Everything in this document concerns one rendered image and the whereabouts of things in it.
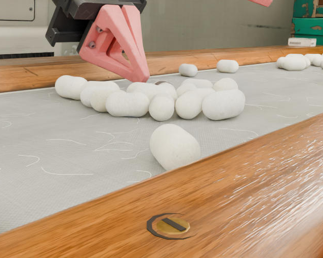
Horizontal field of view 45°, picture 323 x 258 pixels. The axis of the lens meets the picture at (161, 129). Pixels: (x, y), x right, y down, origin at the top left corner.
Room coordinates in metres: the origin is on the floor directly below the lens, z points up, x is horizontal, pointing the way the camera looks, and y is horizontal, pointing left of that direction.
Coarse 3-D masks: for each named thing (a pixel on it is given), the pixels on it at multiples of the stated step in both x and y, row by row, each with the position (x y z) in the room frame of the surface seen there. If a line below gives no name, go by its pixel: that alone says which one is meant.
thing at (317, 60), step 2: (316, 56) 0.74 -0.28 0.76; (318, 56) 0.74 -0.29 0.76; (320, 56) 0.74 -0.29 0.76; (322, 56) 0.74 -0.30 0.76; (314, 58) 0.74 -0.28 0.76; (316, 58) 0.74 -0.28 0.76; (318, 58) 0.74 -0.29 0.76; (320, 58) 0.73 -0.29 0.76; (322, 58) 0.74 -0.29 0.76; (314, 60) 0.74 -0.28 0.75; (316, 60) 0.74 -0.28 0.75; (318, 60) 0.73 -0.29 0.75; (320, 60) 0.73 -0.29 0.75; (314, 62) 0.74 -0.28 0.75; (316, 62) 0.74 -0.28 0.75; (318, 62) 0.73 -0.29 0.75; (320, 62) 0.73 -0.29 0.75; (314, 64) 0.74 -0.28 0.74; (316, 64) 0.74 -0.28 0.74; (318, 64) 0.74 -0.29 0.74; (316, 66) 0.74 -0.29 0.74; (318, 66) 0.74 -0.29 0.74; (320, 66) 0.74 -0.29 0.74
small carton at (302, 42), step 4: (288, 40) 1.05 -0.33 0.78; (292, 40) 1.04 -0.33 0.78; (296, 40) 1.04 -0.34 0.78; (300, 40) 1.03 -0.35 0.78; (304, 40) 1.02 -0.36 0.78; (308, 40) 1.02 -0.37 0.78; (312, 40) 1.02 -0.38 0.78; (288, 44) 1.05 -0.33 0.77; (292, 44) 1.04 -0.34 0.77; (296, 44) 1.04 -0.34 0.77; (300, 44) 1.03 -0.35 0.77; (304, 44) 1.02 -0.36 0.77; (308, 44) 1.02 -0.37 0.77; (312, 44) 1.02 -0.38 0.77
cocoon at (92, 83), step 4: (84, 84) 0.34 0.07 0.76; (88, 84) 0.34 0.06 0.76; (92, 84) 0.34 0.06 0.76; (96, 84) 0.34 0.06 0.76; (100, 84) 0.34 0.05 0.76; (104, 84) 0.34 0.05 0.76; (108, 84) 0.34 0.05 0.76; (112, 84) 0.34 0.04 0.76; (116, 84) 0.35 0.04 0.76; (84, 88) 0.34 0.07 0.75; (116, 88) 0.34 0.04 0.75; (80, 92) 0.34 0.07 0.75
